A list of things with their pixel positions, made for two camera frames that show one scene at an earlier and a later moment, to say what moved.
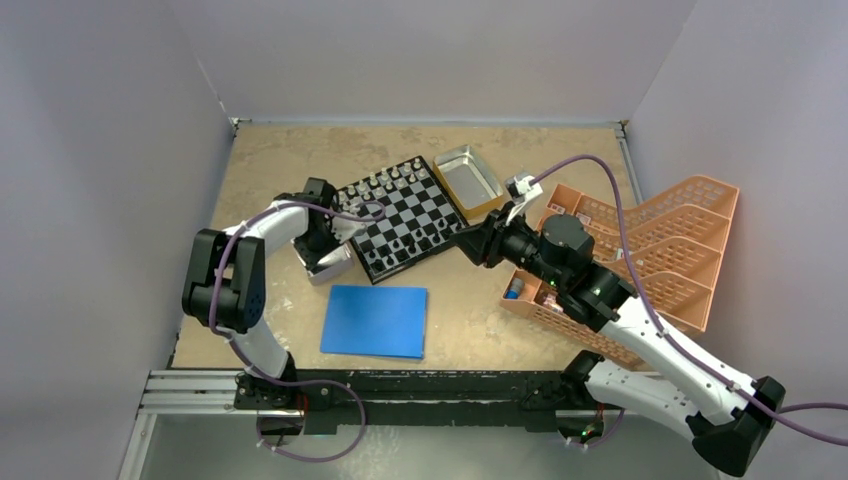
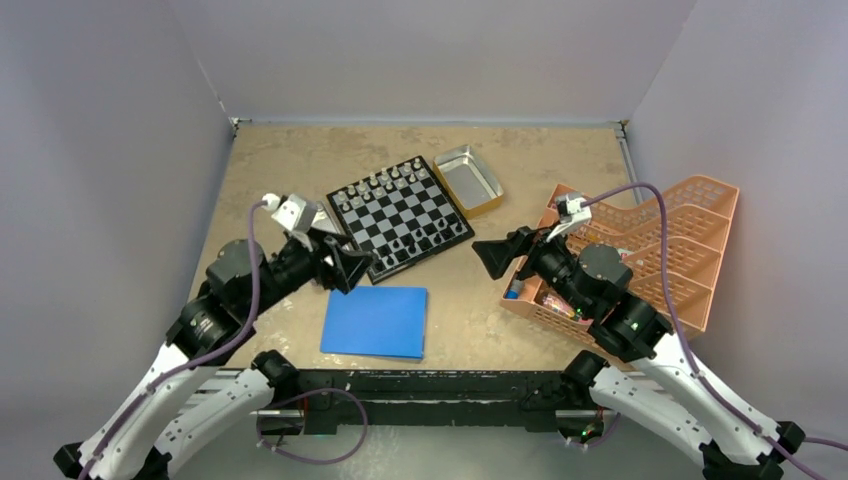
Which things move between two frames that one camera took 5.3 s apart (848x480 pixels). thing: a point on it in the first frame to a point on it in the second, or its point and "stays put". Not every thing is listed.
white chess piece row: (381, 180) stays put
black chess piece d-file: (425, 244) stays put
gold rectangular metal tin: (470, 185) stays put
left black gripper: (327, 226) to (343, 272)
